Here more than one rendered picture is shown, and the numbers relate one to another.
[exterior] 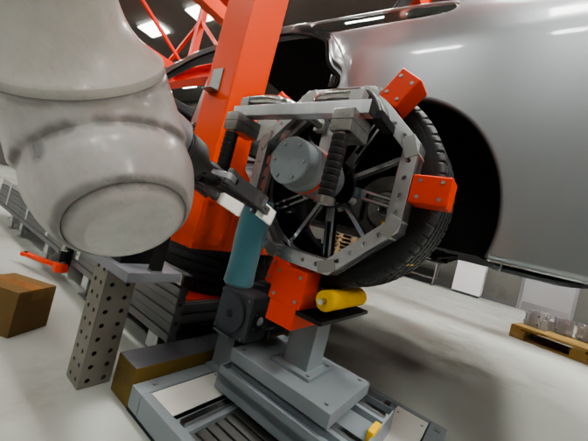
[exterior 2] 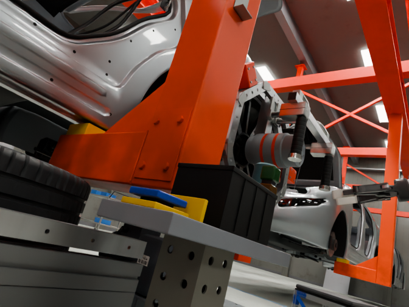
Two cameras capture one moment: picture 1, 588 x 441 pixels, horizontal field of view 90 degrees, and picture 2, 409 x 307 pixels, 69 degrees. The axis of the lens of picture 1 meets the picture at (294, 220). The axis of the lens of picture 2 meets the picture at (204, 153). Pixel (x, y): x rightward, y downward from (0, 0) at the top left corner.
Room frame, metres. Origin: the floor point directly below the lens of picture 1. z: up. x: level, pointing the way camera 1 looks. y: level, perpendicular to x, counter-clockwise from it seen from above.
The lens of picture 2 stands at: (1.01, 1.16, 0.42)
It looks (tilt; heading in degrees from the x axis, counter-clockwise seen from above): 17 degrees up; 275
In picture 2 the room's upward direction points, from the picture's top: 15 degrees clockwise
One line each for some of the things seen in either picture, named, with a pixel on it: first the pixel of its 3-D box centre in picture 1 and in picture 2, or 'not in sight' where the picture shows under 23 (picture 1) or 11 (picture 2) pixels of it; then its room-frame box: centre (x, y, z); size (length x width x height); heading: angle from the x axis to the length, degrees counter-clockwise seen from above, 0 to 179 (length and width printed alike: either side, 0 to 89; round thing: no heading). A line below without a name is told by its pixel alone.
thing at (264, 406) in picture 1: (304, 397); not in sight; (1.00, -0.19, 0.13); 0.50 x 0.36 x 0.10; 54
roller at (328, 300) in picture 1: (343, 298); not in sight; (0.90, -0.21, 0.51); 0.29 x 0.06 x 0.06; 144
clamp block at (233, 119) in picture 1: (242, 125); (294, 111); (0.83, 0.21, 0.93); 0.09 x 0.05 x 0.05; 144
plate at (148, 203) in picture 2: not in sight; (155, 208); (1.11, 0.67, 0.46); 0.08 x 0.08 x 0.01; 54
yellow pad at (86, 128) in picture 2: not in sight; (92, 136); (1.55, 0.05, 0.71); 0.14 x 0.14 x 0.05; 54
